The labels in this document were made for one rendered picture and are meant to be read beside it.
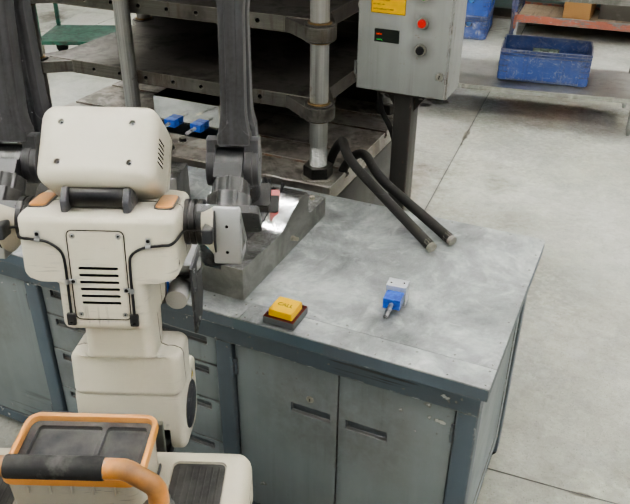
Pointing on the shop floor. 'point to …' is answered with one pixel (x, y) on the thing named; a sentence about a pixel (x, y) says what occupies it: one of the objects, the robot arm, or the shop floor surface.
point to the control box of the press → (408, 64)
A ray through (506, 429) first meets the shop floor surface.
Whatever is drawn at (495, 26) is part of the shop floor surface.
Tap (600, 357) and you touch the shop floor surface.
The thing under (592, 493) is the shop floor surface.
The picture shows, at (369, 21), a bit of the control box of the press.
